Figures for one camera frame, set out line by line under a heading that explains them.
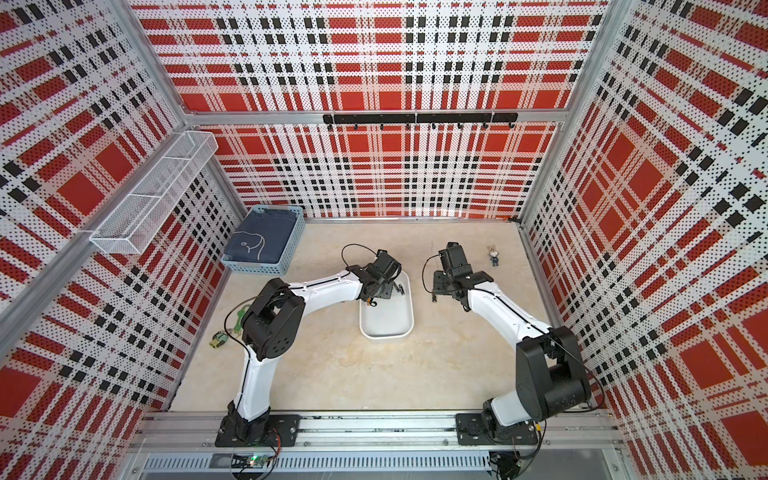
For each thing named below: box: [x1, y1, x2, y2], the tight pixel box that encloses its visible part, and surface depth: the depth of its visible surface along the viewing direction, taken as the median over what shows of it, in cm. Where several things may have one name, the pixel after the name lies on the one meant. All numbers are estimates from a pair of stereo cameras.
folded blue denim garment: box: [224, 208, 297, 264], surface depth 106 cm
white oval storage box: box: [359, 271, 415, 340], surface depth 93 cm
